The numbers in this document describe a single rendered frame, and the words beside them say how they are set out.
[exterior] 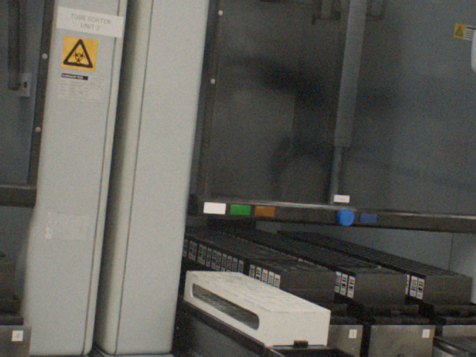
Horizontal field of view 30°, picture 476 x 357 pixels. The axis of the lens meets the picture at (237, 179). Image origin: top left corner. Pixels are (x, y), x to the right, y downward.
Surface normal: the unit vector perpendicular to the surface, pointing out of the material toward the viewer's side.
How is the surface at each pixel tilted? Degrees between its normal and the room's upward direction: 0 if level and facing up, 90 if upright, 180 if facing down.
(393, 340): 90
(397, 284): 90
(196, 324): 90
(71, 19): 90
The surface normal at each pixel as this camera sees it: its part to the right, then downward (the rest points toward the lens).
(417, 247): -0.89, -0.07
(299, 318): 0.45, 0.10
